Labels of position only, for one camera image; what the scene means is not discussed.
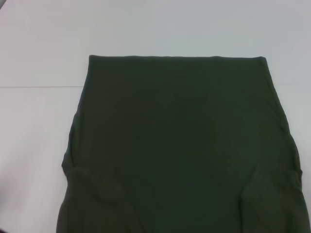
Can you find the dark green t-shirt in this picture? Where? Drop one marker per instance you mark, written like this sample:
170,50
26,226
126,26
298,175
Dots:
175,145

